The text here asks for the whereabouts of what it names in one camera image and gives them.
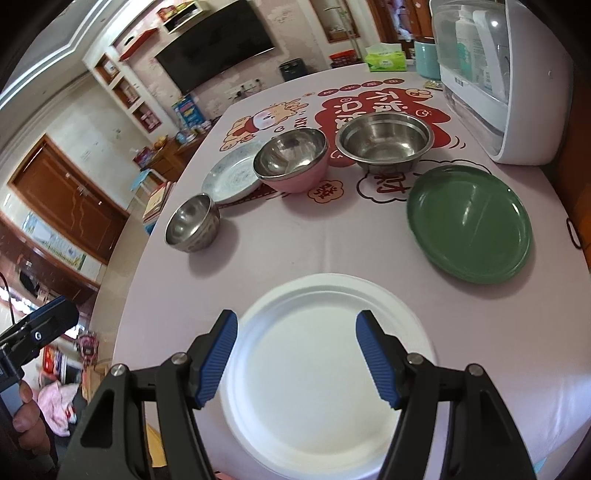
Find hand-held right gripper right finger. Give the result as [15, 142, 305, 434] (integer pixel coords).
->
[355, 309, 539, 480]

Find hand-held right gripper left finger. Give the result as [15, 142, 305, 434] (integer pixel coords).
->
[58, 309, 239, 480]

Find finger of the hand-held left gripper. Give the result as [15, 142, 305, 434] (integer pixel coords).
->
[0, 295, 80, 365]

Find small steel bowl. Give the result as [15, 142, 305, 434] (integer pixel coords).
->
[164, 194, 221, 253]

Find green plate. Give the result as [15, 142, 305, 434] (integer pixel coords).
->
[406, 165, 534, 283]

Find white blue patterned plate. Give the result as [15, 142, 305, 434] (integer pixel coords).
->
[201, 141, 265, 205]

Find pink bowl with steel inside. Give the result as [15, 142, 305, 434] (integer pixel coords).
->
[252, 128, 330, 193]

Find large steel bowl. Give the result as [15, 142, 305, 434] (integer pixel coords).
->
[335, 112, 435, 175]

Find person's left hand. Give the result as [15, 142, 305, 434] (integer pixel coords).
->
[11, 381, 52, 462]

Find pink toy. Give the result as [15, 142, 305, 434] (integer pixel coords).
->
[76, 332, 100, 358]

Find pink cloth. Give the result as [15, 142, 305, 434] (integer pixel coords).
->
[37, 383, 79, 437]

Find brown wooden door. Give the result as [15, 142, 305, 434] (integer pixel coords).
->
[8, 134, 131, 266]

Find pink printed tablecloth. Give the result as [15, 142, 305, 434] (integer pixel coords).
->
[90, 62, 591, 472]

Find stack of books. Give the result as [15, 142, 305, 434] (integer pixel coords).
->
[142, 181, 177, 224]

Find light blue round stool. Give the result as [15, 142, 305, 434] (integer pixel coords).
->
[130, 169, 164, 195]

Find wooden television cabinet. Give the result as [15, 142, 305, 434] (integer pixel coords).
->
[152, 134, 208, 183]

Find blue printed box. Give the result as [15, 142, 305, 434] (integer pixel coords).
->
[172, 95, 204, 132]

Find black air fryer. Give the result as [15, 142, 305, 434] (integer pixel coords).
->
[278, 58, 308, 82]

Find green tissue box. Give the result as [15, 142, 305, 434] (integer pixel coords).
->
[364, 44, 408, 72]

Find teal canister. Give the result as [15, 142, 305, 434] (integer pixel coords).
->
[413, 39, 441, 79]

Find white bottle steriliser appliance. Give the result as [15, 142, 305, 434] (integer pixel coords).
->
[429, 0, 575, 166]

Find wooden glass sliding door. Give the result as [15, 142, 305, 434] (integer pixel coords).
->
[369, 0, 435, 51]

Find black cable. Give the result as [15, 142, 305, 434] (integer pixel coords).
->
[0, 272, 19, 333]

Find wooden door frame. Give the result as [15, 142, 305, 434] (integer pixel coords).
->
[0, 217, 100, 303]

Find colourful wall poster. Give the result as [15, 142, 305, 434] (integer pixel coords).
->
[21, 212, 88, 273]

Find black cord loop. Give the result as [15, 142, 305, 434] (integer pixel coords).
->
[566, 217, 585, 250]

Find white built-in wall shelving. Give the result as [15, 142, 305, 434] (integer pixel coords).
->
[309, 0, 361, 44]
[95, 53, 162, 132]

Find white wall sockets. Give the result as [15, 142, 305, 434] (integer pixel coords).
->
[226, 80, 262, 100]

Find red wall shelf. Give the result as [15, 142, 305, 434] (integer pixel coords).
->
[119, 28, 158, 62]

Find black wall television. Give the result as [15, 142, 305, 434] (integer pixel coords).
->
[154, 0, 276, 95]

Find white wall shelf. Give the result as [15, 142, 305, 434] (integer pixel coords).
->
[157, 0, 211, 34]

